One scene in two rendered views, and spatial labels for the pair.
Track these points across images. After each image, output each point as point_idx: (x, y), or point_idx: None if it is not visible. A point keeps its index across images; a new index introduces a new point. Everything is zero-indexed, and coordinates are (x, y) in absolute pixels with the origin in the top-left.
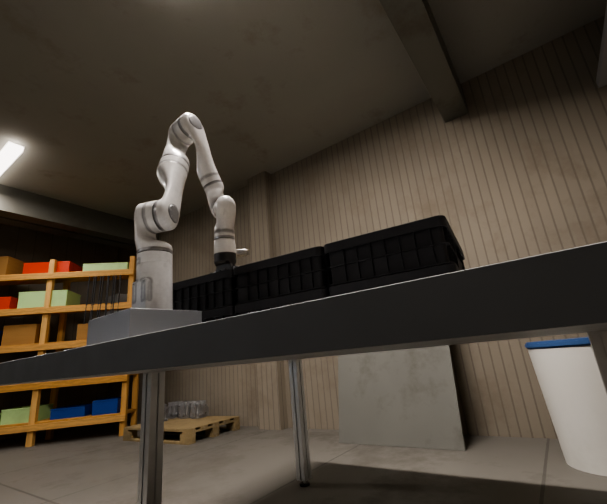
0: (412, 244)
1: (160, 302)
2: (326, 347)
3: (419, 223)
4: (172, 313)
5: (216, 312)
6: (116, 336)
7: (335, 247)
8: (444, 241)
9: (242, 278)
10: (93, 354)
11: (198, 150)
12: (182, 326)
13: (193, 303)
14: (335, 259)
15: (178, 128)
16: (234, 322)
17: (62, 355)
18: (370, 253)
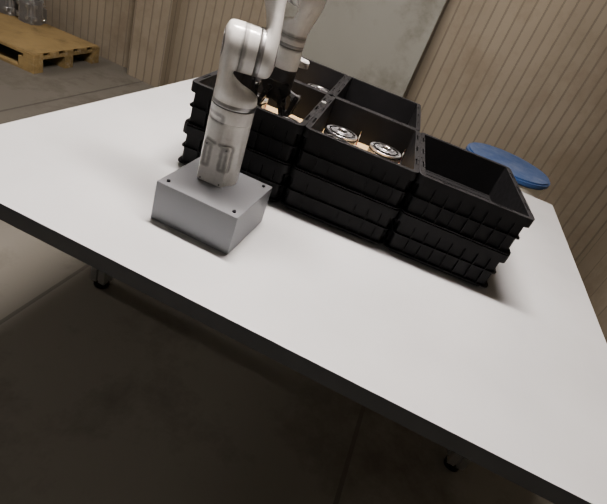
0: (494, 224)
1: (235, 173)
2: (479, 464)
3: (513, 216)
4: (257, 203)
5: (268, 162)
6: (210, 230)
7: (431, 185)
8: (517, 238)
9: (313, 144)
10: (295, 359)
11: None
12: (258, 210)
13: None
14: (423, 192)
15: None
16: (435, 427)
17: (249, 332)
18: (457, 210)
